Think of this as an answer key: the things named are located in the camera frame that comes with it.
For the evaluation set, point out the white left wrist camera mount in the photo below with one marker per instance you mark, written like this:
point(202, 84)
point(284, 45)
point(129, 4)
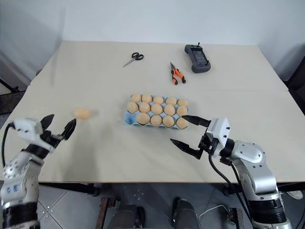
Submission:
point(26, 127)

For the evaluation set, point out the blue egg carton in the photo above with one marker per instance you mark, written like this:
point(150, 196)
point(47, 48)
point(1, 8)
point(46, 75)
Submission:
point(129, 118)

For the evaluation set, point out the dark chair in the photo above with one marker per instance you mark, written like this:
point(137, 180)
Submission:
point(297, 76)

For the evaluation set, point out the dark rounded robot foot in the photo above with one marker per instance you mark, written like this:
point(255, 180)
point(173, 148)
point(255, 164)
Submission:
point(184, 213)

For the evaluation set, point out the black floor stand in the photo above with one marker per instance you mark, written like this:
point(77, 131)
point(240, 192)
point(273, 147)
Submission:
point(9, 84)

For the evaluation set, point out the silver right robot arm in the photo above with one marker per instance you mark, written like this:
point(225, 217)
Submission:
point(253, 153)

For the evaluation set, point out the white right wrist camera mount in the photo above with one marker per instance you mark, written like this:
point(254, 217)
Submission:
point(219, 130)

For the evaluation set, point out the orange black pliers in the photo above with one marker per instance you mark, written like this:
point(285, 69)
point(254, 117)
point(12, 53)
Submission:
point(175, 72)

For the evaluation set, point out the rusty brown metal rail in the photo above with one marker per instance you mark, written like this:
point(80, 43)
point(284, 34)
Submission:
point(236, 218)
point(102, 213)

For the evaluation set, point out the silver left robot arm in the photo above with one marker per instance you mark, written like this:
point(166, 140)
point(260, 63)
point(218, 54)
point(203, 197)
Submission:
point(19, 171)

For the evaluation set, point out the grey handheld controller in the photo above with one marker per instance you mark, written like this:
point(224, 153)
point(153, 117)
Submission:
point(199, 58)

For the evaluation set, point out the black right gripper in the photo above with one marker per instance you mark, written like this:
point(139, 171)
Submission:
point(207, 144)

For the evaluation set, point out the loose tan egg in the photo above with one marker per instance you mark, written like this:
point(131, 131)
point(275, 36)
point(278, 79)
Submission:
point(82, 113)

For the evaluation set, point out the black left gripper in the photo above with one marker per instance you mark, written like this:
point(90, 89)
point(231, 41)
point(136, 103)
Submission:
point(51, 140)

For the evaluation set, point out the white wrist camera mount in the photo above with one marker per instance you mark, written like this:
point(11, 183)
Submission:
point(26, 127)
point(219, 130)

